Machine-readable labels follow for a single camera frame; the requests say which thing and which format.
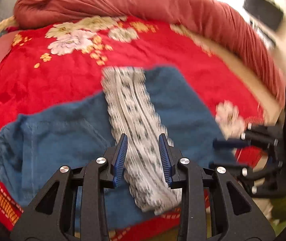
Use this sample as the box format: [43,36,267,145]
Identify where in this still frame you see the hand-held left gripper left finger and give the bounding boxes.
[10,133,129,241]

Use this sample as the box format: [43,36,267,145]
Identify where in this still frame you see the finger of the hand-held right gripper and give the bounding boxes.
[209,161,284,199]
[212,123,279,151]

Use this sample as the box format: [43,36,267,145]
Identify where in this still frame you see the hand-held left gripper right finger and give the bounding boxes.
[158,133,276,241]

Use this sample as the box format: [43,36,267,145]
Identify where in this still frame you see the blue pants with lace trim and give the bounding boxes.
[0,65,236,231]

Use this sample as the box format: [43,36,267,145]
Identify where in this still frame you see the beige bed sheet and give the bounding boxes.
[195,34,285,126]

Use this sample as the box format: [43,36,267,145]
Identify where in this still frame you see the red floral blanket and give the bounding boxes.
[0,15,269,239]

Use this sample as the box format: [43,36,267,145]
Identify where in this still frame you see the white television stand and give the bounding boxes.
[252,20,277,49]

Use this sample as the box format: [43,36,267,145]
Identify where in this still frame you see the black television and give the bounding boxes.
[243,0,284,32]

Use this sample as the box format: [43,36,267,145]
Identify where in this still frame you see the pink-red duvet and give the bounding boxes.
[14,0,286,108]

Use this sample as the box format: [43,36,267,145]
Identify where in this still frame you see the yellow cloth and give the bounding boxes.
[0,16,19,39]

